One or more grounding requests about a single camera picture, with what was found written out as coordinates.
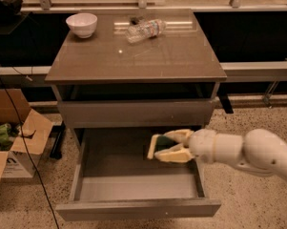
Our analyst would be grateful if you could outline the white bowl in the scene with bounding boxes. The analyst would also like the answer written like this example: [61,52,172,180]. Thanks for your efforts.
[66,13,97,38]

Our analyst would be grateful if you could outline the grey drawer cabinet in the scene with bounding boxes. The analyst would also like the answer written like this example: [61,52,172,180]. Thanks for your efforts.
[45,9,228,151]

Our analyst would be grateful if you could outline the closed upper grey drawer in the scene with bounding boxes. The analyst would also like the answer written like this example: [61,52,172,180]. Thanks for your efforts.
[57,100,215,128]

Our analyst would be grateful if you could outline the open cardboard box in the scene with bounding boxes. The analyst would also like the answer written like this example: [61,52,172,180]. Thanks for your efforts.
[0,89,52,180]

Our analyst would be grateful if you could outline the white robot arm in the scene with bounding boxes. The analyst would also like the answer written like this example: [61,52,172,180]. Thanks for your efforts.
[147,129,287,181]

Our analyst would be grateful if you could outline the black table leg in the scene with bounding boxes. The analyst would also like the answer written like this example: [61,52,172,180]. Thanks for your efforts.
[50,122,66,159]

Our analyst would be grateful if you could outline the green items in box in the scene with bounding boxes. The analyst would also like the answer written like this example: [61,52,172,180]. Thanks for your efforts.
[0,123,19,151]

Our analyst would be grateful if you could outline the open lower grey drawer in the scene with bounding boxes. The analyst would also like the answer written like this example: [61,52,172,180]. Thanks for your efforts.
[56,128,221,221]

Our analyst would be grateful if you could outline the black cable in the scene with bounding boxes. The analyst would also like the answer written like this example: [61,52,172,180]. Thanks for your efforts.
[0,64,61,229]

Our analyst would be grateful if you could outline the clear plastic water bottle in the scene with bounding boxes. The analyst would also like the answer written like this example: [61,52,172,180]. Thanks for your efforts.
[125,19,167,43]

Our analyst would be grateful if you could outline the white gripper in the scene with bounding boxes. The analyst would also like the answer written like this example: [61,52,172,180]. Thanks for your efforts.
[154,129,216,163]

